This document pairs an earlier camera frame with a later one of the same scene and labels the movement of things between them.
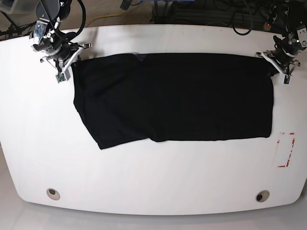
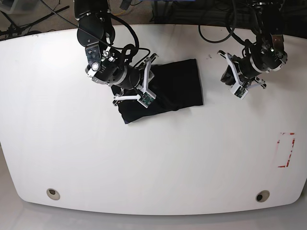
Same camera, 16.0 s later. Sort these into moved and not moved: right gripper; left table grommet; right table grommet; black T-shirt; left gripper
Moved: black T-shirt; left gripper; right gripper
Not moved: left table grommet; right table grommet
